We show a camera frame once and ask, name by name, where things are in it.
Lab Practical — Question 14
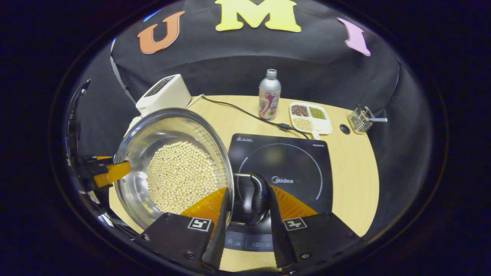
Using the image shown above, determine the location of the pile of yellow soybeans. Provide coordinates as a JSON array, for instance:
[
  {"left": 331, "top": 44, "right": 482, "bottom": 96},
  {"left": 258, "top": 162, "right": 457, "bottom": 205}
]
[{"left": 146, "top": 141, "right": 218, "bottom": 214}]

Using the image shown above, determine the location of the white divided bean dish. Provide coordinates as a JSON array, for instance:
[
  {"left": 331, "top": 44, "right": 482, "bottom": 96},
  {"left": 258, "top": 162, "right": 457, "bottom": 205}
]
[{"left": 289, "top": 102, "right": 333, "bottom": 140}]

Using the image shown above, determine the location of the white toaster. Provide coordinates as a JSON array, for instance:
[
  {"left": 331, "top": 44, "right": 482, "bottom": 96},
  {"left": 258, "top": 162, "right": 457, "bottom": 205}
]
[{"left": 135, "top": 74, "right": 191, "bottom": 117}]

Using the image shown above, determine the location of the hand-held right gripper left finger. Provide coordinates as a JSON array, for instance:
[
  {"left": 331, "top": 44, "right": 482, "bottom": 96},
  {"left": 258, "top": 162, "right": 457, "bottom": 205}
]
[{"left": 134, "top": 187, "right": 231, "bottom": 271}]

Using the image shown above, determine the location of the wire mesh holder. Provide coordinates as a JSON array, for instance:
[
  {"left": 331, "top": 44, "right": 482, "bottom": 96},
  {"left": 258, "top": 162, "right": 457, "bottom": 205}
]
[{"left": 348, "top": 105, "right": 374, "bottom": 135}]

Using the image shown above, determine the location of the black power cable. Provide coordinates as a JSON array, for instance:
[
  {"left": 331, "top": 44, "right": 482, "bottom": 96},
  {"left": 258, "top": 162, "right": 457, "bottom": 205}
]
[{"left": 190, "top": 95, "right": 311, "bottom": 139}]

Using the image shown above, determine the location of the silver printed drink bottle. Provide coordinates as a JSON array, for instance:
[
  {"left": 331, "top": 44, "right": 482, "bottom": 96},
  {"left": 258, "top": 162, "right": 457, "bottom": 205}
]
[{"left": 259, "top": 69, "right": 282, "bottom": 121}]

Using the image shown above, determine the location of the stainless steel pot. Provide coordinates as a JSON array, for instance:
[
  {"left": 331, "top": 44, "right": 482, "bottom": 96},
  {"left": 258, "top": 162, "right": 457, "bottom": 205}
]
[{"left": 114, "top": 108, "right": 271, "bottom": 230}]

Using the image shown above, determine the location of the black induction cooktop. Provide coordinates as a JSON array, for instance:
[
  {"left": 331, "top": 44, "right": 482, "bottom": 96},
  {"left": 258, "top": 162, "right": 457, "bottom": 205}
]
[{"left": 224, "top": 133, "right": 333, "bottom": 252}]

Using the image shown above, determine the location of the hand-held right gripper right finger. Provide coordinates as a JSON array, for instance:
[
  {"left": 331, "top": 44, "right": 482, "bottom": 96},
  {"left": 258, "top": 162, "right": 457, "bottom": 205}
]
[{"left": 269, "top": 185, "right": 361, "bottom": 271}]

